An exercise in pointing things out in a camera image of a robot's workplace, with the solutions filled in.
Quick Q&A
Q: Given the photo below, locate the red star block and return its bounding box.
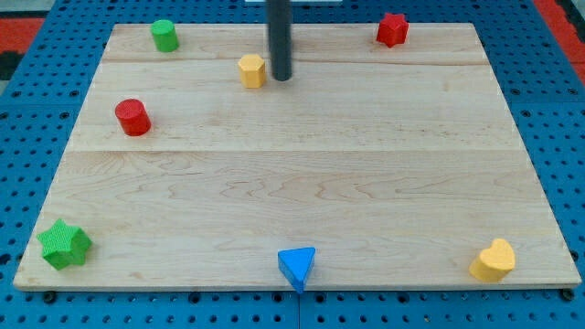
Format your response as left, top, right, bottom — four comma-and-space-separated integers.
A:
376, 13, 410, 48

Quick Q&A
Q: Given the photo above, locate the green star block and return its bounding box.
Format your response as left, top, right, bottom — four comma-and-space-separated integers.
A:
37, 218, 92, 271

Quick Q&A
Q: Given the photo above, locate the light wooden board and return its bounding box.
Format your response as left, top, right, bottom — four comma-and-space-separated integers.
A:
14, 23, 581, 292

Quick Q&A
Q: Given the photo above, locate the blue triangle block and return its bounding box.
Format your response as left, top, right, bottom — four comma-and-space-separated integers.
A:
277, 247, 316, 294

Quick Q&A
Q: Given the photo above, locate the yellow hexagon block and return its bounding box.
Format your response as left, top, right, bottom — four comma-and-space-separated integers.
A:
238, 54, 266, 89

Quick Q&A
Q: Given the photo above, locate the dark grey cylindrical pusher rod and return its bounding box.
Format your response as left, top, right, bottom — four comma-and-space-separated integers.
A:
266, 0, 293, 81

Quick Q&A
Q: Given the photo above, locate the red cylinder block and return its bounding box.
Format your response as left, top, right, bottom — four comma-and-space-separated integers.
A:
114, 99, 152, 136

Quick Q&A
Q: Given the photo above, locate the green cylinder block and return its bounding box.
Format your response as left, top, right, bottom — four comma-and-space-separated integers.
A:
150, 19, 179, 52

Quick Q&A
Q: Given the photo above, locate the yellow heart block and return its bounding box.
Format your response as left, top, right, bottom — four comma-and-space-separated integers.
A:
468, 238, 516, 282

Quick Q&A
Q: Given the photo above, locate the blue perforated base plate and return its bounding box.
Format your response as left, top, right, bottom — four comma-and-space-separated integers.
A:
1, 0, 584, 328

